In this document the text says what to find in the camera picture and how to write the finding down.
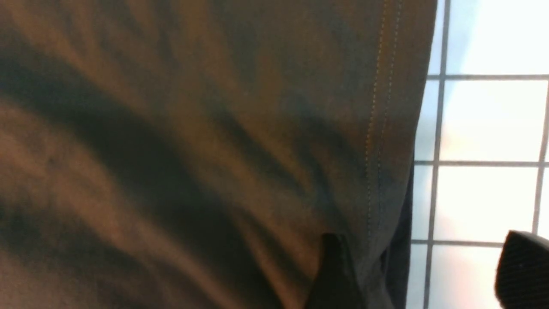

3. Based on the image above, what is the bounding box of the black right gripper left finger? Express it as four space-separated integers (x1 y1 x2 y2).
305 233 365 309

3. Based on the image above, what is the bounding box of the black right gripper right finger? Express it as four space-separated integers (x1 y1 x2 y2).
495 230 549 309

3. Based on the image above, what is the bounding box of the dark gray long-sleeved shirt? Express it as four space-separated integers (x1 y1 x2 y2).
0 0 437 309

